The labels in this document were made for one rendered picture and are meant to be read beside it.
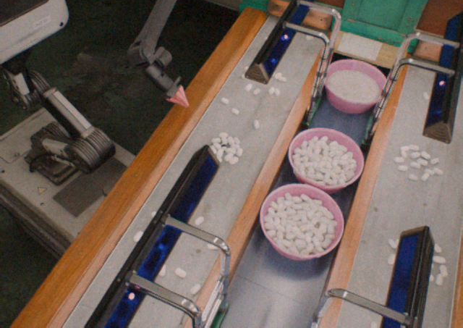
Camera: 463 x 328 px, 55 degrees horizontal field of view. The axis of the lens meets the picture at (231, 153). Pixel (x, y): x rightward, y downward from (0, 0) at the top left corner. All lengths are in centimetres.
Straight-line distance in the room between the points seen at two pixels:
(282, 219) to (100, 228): 57
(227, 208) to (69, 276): 52
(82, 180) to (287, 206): 87
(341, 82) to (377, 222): 68
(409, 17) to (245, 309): 137
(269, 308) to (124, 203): 56
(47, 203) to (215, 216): 74
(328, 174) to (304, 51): 68
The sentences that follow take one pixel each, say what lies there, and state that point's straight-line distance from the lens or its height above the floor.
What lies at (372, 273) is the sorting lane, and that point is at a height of 74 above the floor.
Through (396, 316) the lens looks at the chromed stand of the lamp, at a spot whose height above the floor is 112.
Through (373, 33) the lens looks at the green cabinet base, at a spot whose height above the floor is 80.
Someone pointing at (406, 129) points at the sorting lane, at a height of 74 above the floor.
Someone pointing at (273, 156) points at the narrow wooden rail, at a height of 76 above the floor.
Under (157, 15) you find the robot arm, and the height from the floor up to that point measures 105.
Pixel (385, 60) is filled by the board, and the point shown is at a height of 78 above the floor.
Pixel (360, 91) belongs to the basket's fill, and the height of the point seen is 74.
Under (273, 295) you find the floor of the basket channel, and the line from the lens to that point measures 142.
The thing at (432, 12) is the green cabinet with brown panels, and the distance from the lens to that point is 208.
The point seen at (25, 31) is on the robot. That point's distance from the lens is 146.
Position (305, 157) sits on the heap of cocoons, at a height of 74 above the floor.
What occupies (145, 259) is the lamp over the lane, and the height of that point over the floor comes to 110.
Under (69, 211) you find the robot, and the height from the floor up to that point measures 47.
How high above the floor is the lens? 199
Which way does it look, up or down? 51 degrees down
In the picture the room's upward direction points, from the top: 4 degrees clockwise
